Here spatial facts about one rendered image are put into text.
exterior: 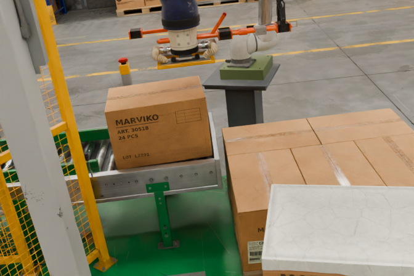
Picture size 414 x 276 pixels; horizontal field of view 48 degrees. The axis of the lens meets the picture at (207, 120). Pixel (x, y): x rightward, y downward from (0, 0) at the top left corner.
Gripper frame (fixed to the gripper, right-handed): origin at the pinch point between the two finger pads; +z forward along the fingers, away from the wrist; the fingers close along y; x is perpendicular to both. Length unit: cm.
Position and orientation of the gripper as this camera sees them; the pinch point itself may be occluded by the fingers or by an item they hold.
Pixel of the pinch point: (281, 25)
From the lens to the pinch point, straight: 292.1
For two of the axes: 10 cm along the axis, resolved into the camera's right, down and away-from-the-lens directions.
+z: 1.1, 9.0, 4.2
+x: 9.9, -1.2, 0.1
